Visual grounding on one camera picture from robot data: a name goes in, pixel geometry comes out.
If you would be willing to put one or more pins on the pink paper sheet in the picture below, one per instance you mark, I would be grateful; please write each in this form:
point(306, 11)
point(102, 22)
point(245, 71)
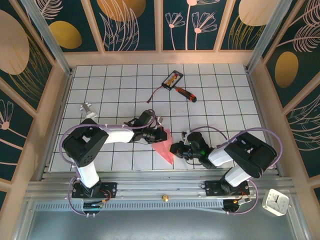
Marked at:
point(165, 150)

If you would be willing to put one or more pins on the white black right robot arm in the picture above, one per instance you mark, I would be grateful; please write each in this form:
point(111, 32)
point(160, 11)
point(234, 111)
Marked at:
point(220, 156)

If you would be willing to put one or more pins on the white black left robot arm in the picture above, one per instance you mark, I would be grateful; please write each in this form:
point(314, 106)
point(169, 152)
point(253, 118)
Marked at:
point(117, 135)

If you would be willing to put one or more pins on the white square clock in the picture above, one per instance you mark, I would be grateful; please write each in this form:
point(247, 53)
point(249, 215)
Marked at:
point(275, 202)

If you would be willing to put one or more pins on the brass knob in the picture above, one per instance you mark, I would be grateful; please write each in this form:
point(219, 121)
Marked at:
point(164, 198)

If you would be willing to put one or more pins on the orange black screwdriver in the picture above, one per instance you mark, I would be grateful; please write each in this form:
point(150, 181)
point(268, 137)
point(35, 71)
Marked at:
point(190, 96)

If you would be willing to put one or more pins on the white silver hinged device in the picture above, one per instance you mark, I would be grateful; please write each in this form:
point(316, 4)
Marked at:
point(88, 112)

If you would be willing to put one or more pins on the black controller board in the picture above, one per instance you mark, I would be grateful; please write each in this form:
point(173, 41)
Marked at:
point(232, 205)
point(93, 205)

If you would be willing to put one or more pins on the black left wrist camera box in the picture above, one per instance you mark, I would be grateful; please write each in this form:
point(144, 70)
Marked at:
point(147, 118)

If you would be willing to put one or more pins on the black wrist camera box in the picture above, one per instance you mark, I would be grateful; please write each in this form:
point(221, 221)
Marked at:
point(147, 118)
point(196, 138)

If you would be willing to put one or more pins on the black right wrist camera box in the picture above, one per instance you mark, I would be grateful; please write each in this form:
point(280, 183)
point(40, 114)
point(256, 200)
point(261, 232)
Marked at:
point(196, 138)

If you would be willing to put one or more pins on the aluminium front rail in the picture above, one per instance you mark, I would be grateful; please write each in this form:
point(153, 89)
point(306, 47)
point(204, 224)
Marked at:
point(155, 183)

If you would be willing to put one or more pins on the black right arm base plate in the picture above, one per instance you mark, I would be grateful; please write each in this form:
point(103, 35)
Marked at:
point(212, 188)

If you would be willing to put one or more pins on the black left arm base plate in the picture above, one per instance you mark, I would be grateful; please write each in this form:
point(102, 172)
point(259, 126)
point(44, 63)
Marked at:
point(110, 190)

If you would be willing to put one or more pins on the wall panel with pink flowers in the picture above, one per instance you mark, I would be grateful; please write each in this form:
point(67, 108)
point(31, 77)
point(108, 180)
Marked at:
point(180, 37)

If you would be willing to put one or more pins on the wall panel with leaf lines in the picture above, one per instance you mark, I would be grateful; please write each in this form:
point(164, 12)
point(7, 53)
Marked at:
point(125, 37)

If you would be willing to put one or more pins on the wall panel with feather lines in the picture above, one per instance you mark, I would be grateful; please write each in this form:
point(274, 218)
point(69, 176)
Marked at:
point(305, 135)

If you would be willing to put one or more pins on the wall panel with cream oval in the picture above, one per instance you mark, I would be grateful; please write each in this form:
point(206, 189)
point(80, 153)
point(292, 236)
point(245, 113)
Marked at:
point(240, 37)

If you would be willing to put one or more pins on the wall panel with yellow oval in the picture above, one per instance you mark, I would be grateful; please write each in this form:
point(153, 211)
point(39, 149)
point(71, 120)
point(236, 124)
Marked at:
point(75, 25)
point(287, 70)

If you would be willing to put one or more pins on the aluminium frame post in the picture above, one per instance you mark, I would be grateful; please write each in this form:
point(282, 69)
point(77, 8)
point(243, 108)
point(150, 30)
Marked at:
point(265, 32)
point(50, 40)

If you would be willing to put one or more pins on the wall panel with white flower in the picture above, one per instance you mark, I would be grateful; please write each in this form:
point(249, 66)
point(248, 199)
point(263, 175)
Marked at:
point(12, 130)

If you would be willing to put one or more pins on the wall panel with cream circle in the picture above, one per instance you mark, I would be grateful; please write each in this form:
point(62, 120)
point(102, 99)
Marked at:
point(15, 50)

